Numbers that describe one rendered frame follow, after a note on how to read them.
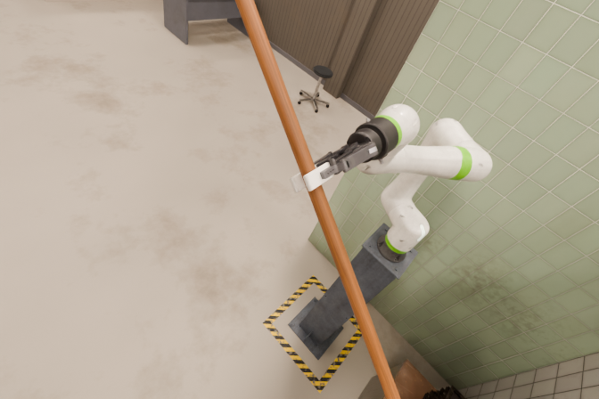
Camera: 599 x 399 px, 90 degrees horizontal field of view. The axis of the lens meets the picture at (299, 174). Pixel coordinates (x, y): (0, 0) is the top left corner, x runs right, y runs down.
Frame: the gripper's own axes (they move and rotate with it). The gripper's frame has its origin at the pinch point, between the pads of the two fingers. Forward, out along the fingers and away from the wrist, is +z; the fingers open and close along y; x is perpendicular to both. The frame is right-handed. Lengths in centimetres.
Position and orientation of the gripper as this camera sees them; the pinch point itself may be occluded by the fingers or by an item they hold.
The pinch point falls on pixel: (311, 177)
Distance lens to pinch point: 56.9
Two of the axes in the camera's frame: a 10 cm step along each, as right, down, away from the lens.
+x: -3.6, -9.2, -1.9
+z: -6.8, 3.9, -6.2
